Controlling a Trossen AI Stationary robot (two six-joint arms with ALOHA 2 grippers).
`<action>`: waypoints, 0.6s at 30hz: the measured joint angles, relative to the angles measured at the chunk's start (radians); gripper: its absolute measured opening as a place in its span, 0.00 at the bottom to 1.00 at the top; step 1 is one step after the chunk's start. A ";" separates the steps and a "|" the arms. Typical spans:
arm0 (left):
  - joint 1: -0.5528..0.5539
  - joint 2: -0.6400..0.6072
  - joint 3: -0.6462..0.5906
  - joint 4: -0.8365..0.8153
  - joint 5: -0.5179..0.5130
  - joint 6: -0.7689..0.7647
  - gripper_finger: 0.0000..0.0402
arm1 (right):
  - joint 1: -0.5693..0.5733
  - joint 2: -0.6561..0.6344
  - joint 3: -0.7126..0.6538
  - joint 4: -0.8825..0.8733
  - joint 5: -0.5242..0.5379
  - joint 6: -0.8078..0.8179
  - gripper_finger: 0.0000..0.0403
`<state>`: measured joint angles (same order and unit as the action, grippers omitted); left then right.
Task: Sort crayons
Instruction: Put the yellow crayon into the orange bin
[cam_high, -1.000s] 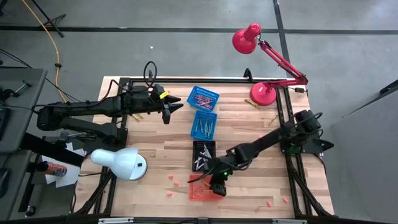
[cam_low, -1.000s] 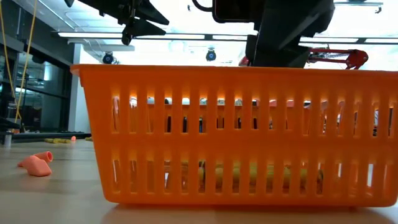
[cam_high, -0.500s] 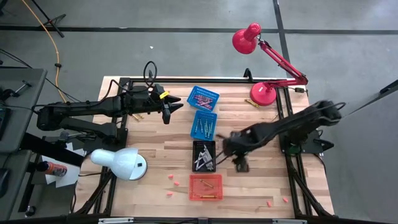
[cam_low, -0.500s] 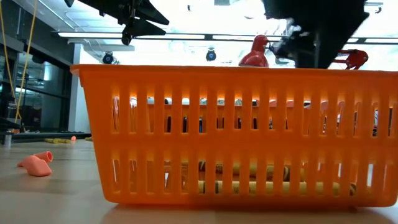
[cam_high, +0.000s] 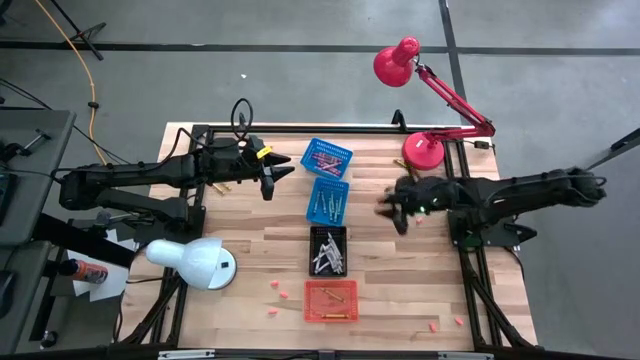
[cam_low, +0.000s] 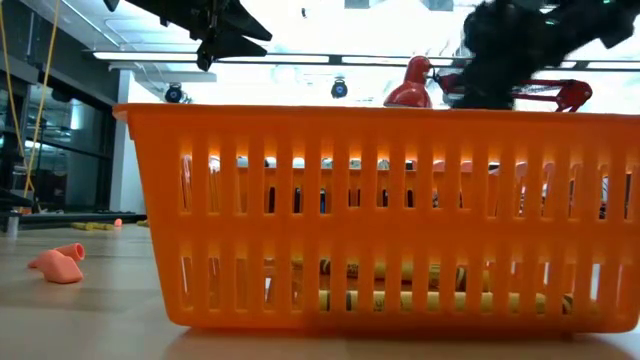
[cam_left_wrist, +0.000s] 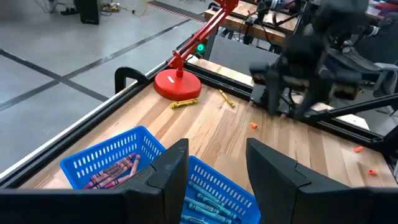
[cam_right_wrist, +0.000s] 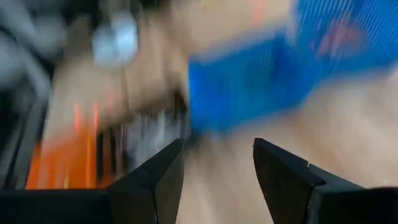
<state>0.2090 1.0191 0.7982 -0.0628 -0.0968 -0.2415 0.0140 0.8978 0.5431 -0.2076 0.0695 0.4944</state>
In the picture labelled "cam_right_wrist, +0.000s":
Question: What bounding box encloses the black plastic basket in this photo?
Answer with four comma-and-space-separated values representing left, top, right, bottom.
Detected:
96, 90, 191, 177

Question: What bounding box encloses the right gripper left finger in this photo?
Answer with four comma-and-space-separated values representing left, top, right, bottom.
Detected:
107, 139, 185, 224

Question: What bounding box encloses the orange plastic basket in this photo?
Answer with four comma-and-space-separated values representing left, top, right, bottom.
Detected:
26, 124, 125, 190

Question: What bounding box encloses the white desk lamp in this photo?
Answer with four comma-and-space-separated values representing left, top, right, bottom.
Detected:
91, 12, 140, 68

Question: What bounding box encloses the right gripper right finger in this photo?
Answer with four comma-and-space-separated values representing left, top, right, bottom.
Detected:
252, 138, 326, 224

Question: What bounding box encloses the blue plastic basket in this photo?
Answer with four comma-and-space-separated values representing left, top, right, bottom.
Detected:
292, 0, 398, 75
188, 30, 327, 135

